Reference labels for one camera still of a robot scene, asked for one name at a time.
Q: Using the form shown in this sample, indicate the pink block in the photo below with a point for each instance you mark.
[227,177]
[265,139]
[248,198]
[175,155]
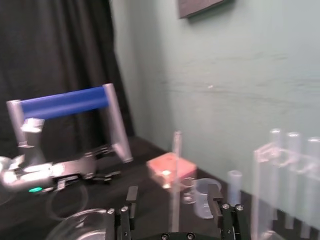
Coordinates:
[165,166]

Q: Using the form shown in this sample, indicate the clear plastic measuring cup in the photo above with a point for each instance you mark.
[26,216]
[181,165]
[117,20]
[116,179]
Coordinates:
[202,200]

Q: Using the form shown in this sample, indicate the blue bar silver stand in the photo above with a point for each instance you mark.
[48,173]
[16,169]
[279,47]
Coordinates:
[65,101]

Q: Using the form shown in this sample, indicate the dark wall panel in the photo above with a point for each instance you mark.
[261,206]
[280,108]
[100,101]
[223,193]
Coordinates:
[200,6]

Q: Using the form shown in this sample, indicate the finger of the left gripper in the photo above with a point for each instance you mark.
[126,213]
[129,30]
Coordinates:
[100,152]
[105,176]

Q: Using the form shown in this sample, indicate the black curtain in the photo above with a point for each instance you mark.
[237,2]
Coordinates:
[50,37]

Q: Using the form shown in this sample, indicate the small plastic measuring cylinder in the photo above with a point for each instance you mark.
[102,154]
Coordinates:
[234,185]

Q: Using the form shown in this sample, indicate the clear petri dish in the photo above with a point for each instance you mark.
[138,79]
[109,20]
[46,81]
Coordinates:
[52,202]

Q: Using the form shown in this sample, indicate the large glass dish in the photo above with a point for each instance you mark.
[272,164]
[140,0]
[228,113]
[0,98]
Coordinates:
[82,225]

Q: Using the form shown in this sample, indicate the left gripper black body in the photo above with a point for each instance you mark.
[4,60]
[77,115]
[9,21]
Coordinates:
[75,168]

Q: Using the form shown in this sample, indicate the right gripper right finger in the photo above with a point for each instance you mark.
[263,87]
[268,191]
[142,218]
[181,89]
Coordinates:
[231,220]

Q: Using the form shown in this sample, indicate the clear acrylic test tube rack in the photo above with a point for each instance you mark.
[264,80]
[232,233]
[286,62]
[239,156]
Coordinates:
[265,190]

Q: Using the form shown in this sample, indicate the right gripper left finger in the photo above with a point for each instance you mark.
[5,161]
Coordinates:
[125,220]

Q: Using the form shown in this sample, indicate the small glass beaker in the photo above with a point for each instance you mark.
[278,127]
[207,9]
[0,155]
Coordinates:
[188,190]

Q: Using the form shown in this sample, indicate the clear test tube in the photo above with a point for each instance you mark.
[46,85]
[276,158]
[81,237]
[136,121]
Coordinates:
[293,145]
[312,150]
[275,140]

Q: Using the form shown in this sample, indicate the black table cloth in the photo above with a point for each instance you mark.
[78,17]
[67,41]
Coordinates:
[140,175]

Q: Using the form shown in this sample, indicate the clear glass thermometer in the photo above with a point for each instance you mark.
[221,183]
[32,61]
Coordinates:
[177,160]

